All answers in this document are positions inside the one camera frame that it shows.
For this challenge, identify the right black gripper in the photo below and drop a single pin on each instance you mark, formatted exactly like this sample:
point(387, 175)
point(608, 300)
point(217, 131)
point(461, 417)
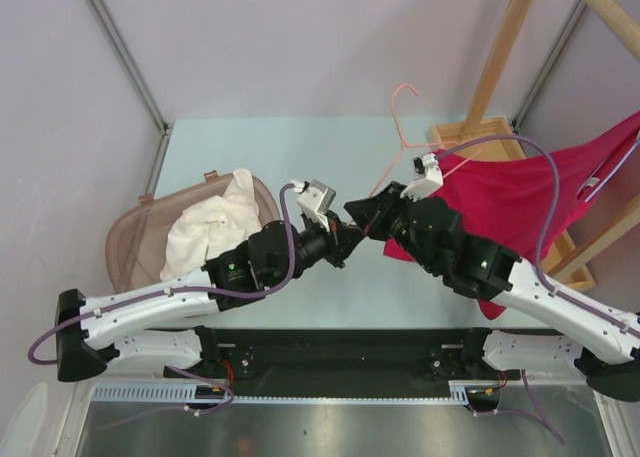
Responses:
point(371, 213)

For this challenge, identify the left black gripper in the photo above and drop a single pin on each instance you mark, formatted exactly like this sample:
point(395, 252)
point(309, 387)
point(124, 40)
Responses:
point(344, 238)

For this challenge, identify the pink wire hanger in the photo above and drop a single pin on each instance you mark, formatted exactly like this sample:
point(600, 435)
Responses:
point(404, 144)

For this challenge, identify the red t shirt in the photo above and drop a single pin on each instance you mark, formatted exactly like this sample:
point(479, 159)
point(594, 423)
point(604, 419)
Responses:
point(508, 201)

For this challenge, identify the white t shirt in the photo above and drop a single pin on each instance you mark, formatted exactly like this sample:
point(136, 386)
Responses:
point(211, 227)

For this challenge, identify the blue wire hanger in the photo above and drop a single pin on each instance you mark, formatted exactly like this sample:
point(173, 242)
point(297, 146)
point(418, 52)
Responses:
point(615, 169)

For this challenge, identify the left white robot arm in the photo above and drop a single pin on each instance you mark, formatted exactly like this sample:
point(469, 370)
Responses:
point(90, 331)

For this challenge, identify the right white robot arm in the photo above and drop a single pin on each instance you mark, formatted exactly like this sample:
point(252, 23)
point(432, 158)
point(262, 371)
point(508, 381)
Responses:
point(479, 268)

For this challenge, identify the wooden clothes rack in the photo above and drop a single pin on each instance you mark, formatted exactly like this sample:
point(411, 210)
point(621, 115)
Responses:
point(568, 262)

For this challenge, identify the brown translucent plastic basket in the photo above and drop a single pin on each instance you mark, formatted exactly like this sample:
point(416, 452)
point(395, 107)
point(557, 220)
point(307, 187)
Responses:
point(136, 243)

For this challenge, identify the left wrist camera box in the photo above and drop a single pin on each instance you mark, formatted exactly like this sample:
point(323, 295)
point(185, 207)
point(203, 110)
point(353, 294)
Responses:
point(314, 200)

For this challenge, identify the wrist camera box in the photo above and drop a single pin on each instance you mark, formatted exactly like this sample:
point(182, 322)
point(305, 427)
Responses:
point(428, 178)
point(314, 200)

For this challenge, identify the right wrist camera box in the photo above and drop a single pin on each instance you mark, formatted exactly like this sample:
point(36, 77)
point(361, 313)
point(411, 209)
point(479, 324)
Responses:
point(428, 178)

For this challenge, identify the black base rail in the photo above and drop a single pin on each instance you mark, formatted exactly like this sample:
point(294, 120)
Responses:
point(383, 361)

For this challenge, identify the white cable duct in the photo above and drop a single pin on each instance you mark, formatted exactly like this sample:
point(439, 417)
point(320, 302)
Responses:
point(183, 392)

